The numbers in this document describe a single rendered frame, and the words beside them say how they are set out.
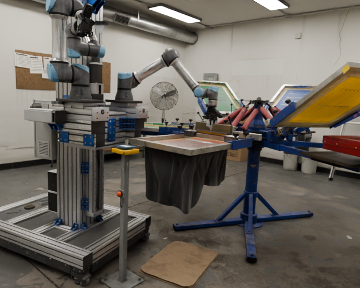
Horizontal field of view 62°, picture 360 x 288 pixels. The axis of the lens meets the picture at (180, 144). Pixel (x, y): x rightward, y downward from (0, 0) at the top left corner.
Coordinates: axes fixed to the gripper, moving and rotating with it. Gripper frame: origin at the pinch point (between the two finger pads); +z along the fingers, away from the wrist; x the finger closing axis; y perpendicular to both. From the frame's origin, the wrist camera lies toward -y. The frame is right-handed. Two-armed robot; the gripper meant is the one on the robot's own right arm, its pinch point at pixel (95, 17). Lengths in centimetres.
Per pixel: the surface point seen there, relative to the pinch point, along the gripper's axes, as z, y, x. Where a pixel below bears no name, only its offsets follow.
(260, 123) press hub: -37, 33, -196
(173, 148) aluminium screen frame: -1, 62, -63
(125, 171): -22, 82, -43
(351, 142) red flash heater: 75, 40, -135
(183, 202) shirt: 0, 98, -78
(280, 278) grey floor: 38, 148, -152
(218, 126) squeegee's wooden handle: -23, 43, -122
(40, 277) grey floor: -59, 168, -9
